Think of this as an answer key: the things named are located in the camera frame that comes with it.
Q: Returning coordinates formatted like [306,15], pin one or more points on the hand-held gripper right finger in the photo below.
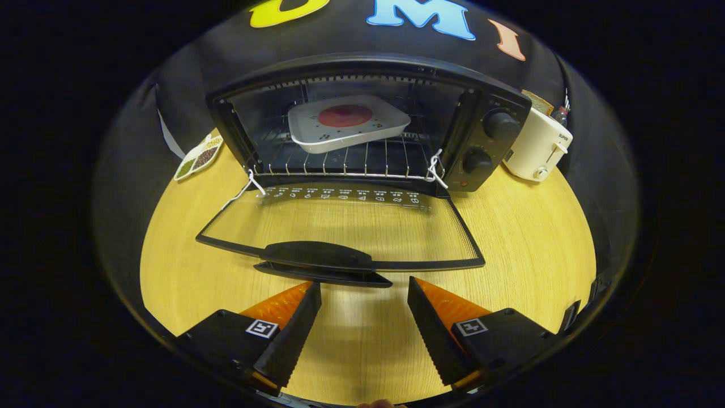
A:
[433,340]

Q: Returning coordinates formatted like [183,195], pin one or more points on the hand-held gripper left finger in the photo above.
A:
[294,337]

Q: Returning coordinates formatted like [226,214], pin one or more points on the white square plate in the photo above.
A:
[317,139]

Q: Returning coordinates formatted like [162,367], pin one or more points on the black toaster oven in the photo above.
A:
[501,124]

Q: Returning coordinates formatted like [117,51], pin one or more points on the pink round food slice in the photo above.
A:
[344,115]

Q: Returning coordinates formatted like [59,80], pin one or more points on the white toaster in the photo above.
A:
[535,147]

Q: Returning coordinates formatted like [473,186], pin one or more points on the divided white dish of beans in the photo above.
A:
[198,158]

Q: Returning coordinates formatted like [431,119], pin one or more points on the clear water bottle red label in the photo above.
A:
[561,117]

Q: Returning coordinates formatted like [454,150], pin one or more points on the toasted bread slice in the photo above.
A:
[541,103]

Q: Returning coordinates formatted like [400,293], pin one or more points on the black backdrop cloth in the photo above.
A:
[351,39]

